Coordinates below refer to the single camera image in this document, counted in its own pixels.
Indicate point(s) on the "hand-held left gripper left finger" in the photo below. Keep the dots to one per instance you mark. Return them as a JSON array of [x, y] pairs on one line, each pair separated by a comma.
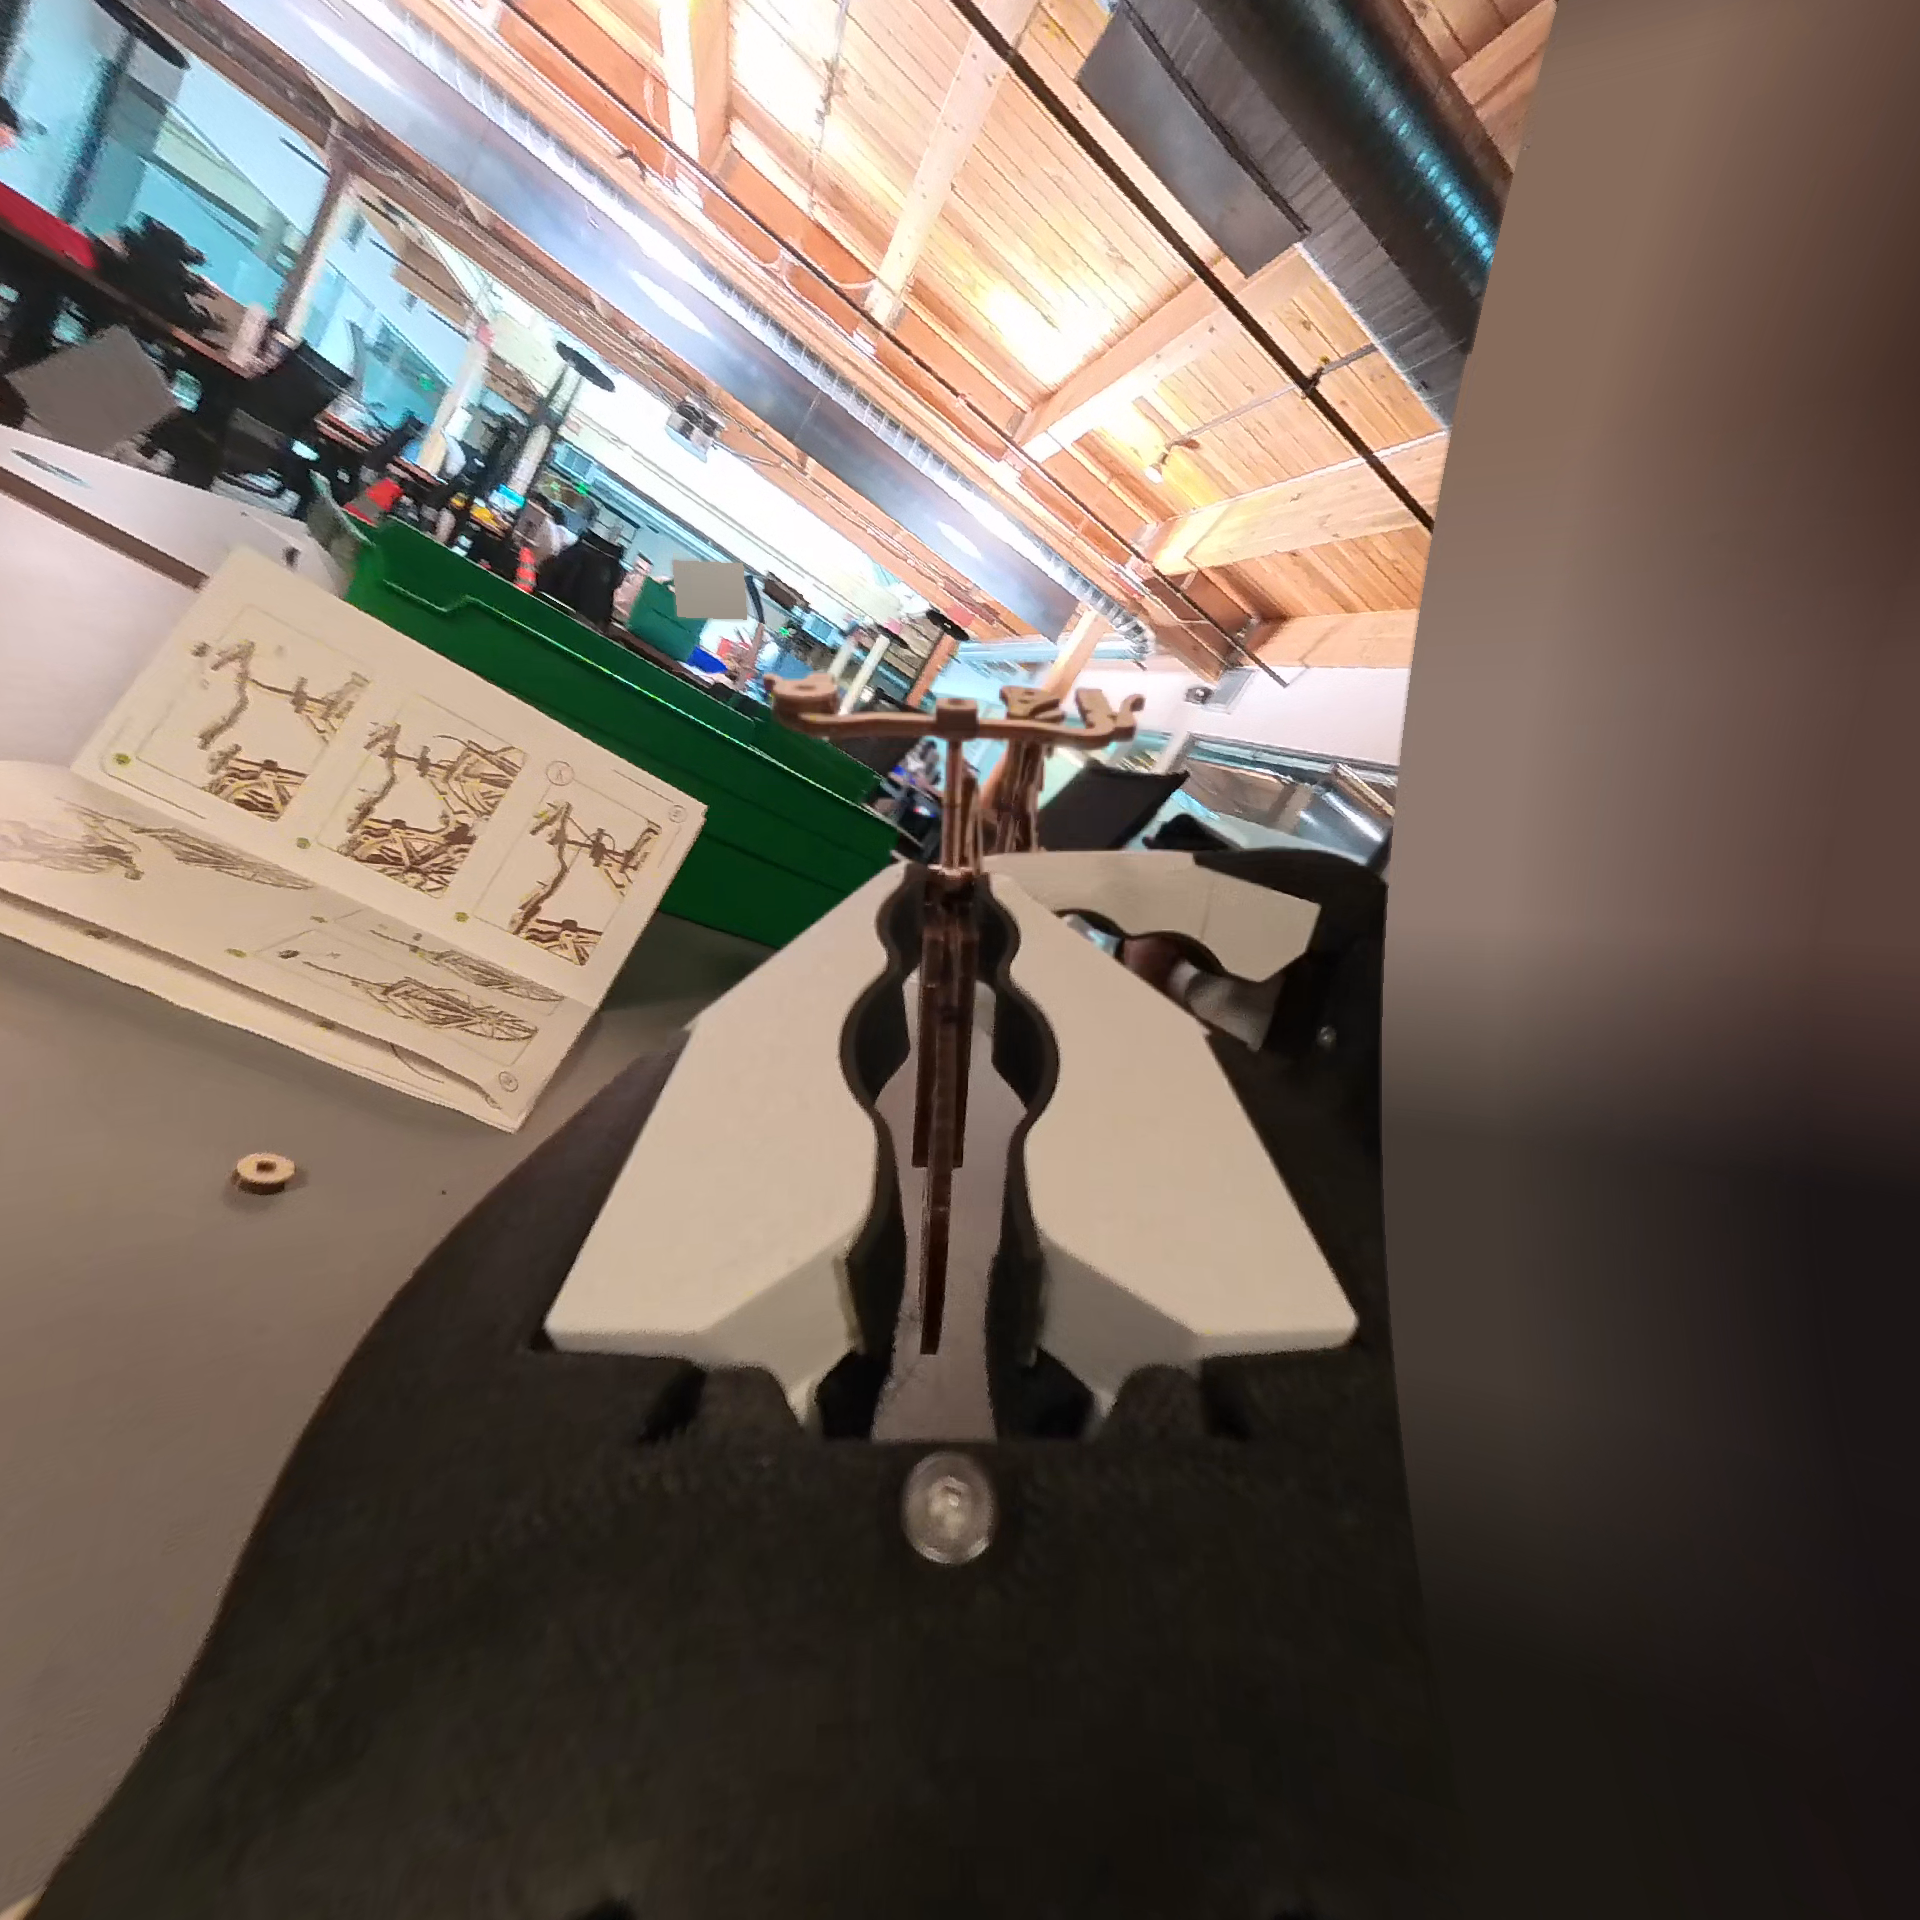
[[720, 1154]]

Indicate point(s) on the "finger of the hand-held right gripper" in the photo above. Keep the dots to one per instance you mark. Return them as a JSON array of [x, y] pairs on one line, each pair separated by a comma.
[[1230, 1009], [1243, 913]]

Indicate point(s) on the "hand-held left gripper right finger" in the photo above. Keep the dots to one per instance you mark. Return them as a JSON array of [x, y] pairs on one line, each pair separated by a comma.
[[1171, 1170]]

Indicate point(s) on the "wooden model assembly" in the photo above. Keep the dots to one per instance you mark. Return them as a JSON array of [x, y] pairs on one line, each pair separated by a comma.
[[942, 975]]

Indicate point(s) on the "large green plastic bin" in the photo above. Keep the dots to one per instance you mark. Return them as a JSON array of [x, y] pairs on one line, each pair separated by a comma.
[[720, 750]]

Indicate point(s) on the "folded instruction booklet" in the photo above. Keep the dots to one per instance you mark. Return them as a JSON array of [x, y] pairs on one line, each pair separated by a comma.
[[375, 855]]

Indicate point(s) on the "small round wooden washer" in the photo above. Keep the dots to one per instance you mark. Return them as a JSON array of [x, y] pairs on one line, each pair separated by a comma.
[[263, 1170]]

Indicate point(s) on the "ceiling spotlight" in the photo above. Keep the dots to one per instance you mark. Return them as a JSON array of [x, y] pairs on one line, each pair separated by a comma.
[[1163, 459]]

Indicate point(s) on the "small green plastic bin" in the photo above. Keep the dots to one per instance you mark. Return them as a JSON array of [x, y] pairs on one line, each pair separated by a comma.
[[667, 615]]

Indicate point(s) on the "ceiling projector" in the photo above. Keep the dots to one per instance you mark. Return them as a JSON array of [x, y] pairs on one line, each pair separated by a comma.
[[695, 422]]

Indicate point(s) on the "orange traffic cone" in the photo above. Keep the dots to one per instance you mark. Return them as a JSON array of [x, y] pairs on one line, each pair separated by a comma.
[[378, 495]]

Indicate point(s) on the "black floor stand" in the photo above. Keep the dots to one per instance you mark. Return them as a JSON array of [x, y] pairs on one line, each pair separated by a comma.
[[568, 412]]

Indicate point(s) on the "black ceiling panel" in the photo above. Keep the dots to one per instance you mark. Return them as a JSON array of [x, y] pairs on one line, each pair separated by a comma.
[[1194, 136]]

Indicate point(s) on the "long dark ceiling beam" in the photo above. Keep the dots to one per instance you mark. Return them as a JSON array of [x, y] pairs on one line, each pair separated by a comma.
[[720, 329]]

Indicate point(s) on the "white box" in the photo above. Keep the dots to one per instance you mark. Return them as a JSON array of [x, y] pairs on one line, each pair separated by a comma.
[[106, 600]]

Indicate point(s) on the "metal ventilation duct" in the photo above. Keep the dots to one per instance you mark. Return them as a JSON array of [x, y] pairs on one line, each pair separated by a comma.
[[1394, 164]]

